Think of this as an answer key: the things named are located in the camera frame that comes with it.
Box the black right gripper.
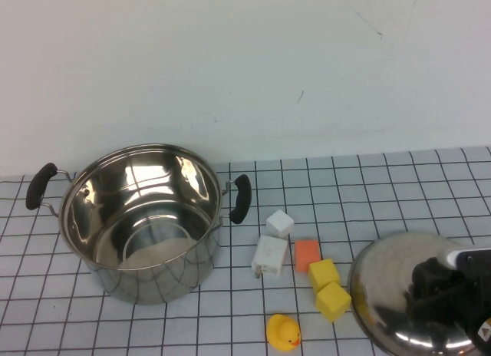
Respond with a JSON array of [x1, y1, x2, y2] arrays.
[[407, 257, 491, 351]]

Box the stainless steel lid black knob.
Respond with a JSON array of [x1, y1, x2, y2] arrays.
[[348, 232, 491, 356]]

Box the yellow cube block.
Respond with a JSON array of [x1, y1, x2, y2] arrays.
[[314, 281, 352, 323], [308, 258, 341, 295]]

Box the orange rectangular block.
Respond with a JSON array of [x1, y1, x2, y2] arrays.
[[294, 239, 321, 273]]

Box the yellow rubber duck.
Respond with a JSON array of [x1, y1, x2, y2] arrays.
[[265, 313, 302, 351]]

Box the white power adapter plug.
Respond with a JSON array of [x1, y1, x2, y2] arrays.
[[249, 234, 289, 280]]

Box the white cube block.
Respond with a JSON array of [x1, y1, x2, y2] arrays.
[[265, 209, 295, 237]]

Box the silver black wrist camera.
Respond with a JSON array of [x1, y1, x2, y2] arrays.
[[444, 247, 491, 281]]

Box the stainless steel pot black handles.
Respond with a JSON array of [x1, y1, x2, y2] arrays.
[[25, 143, 253, 306]]

